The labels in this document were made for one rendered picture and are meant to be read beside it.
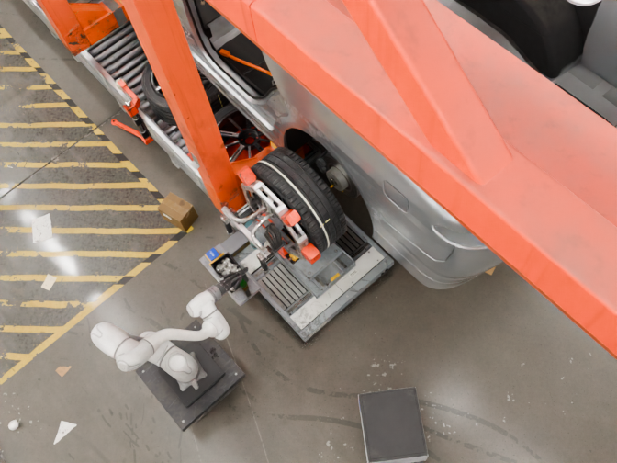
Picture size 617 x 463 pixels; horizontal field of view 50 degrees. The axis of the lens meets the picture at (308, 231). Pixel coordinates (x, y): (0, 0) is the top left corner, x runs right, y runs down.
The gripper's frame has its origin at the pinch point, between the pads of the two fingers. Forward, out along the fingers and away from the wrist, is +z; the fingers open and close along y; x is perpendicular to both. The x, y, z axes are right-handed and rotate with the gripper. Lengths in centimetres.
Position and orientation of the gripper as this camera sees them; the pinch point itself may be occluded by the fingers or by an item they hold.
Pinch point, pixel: (242, 272)
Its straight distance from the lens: 399.0
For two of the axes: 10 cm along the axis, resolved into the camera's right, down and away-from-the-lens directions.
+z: 6.9, -5.2, 5.0
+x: -1.1, 6.0, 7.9
